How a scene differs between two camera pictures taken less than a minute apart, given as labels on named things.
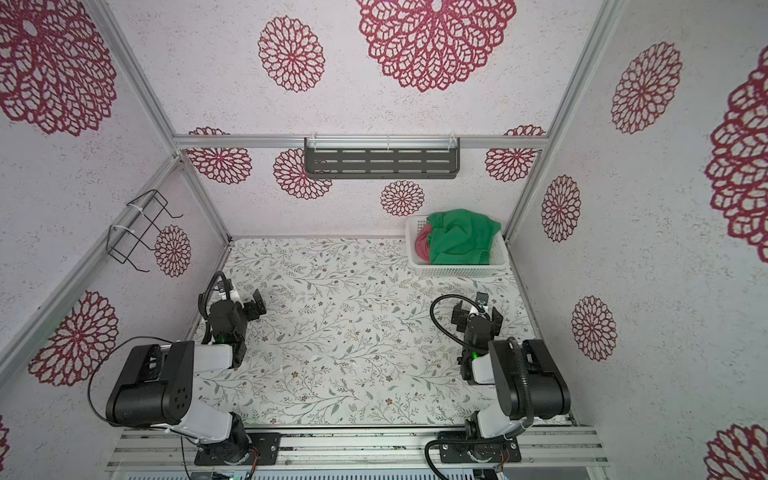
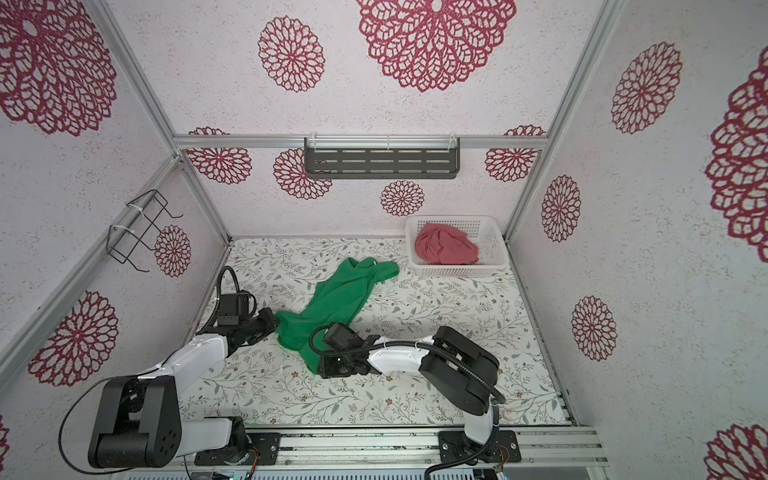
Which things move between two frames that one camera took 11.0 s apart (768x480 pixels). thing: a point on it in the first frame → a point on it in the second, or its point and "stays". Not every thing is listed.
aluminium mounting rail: x=170 y=449 stays
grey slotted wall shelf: x=382 y=157 stays
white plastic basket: x=498 y=261 stays
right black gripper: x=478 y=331 → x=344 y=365
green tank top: x=460 y=237 → x=338 y=300
